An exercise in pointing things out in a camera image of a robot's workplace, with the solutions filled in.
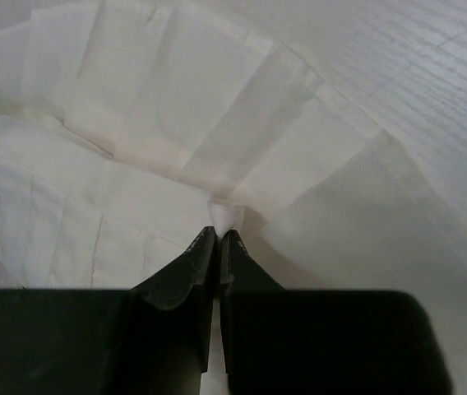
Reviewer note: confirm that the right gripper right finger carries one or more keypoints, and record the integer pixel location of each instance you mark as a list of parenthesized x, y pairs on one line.
[(246, 298)]

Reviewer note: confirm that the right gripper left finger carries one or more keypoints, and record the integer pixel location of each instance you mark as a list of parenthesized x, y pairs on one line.
[(186, 287)]

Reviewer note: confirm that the white pleated skirt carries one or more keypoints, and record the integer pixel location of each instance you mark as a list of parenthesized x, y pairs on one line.
[(331, 134)]

